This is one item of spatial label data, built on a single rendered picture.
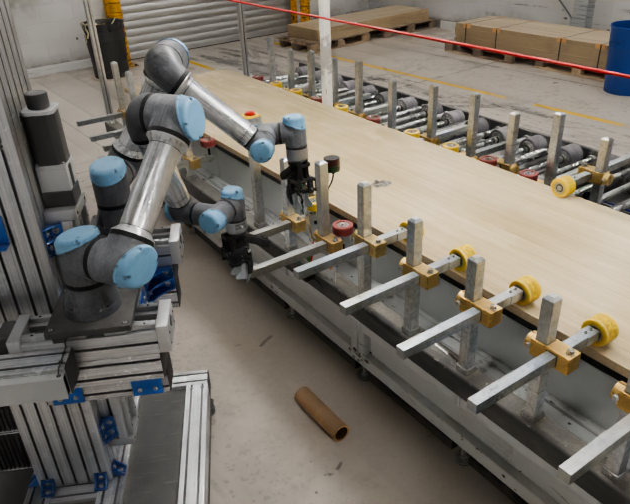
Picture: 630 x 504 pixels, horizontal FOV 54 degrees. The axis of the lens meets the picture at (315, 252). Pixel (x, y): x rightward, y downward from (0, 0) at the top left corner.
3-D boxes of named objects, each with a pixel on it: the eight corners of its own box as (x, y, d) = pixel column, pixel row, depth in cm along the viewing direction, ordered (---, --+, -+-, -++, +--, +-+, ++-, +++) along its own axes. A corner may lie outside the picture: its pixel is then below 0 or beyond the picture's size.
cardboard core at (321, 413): (333, 430, 257) (294, 391, 279) (334, 444, 261) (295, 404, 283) (349, 422, 261) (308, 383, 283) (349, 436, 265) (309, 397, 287)
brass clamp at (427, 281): (425, 291, 193) (426, 277, 190) (396, 273, 203) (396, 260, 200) (440, 284, 196) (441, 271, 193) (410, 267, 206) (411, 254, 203)
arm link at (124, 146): (92, 181, 214) (153, 36, 190) (105, 165, 227) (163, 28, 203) (125, 197, 216) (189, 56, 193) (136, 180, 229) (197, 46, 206)
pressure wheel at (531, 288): (524, 279, 182) (504, 281, 189) (533, 305, 183) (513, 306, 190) (537, 272, 185) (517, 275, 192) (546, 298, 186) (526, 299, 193)
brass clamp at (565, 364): (564, 377, 156) (567, 361, 154) (521, 350, 166) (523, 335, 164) (580, 367, 159) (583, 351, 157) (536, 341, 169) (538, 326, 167)
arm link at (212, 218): (189, 232, 199) (208, 217, 207) (220, 237, 194) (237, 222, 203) (186, 210, 195) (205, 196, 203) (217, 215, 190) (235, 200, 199)
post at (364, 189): (364, 306, 228) (363, 185, 205) (358, 302, 231) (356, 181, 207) (371, 302, 230) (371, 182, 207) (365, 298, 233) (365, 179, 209)
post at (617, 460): (610, 502, 159) (652, 352, 135) (597, 492, 161) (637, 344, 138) (618, 495, 160) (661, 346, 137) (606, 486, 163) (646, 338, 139)
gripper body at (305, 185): (299, 198, 216) (295, 165, 211) (286, 192, 223) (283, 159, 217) (317, 193, 219) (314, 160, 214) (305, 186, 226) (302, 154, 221)
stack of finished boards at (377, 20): (429, 19, 1053) (429, 8, 1044) (318, 42, 924) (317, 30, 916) (396, 15, 1105) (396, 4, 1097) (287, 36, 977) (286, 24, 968)
